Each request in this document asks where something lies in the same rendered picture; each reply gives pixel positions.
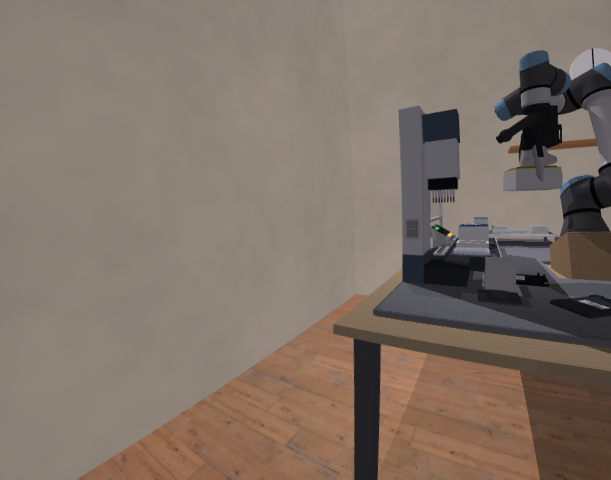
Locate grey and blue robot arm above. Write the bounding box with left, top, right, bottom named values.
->
left=494, top=50, right=611, bottom=236

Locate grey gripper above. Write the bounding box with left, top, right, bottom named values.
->
left=519, top=103, right=562, bottom=181

